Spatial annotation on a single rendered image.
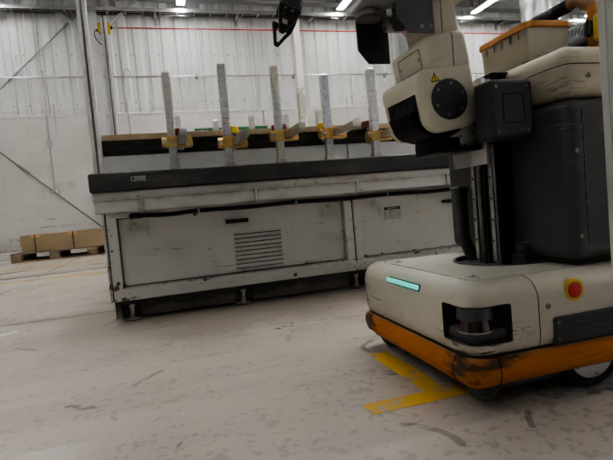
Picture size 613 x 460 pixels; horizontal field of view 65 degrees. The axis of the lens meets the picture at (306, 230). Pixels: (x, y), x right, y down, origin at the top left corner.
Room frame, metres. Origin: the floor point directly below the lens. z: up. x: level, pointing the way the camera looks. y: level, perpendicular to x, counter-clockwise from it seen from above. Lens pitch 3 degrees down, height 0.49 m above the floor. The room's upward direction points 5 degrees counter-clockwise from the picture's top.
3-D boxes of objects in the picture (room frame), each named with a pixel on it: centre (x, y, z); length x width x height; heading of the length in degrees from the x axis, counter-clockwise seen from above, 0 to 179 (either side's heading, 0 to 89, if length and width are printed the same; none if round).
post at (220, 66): (2.28, 0.33, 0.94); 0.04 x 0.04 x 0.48; 16
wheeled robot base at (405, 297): (1.41, -0.57, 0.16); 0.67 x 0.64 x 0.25; 105
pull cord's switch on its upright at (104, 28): (3.19, 1.18, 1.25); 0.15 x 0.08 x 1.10; 106
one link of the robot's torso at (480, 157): (1.31, -0.42, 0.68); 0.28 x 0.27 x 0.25; 15
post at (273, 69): (2.35, 0.09, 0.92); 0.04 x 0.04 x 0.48; 16
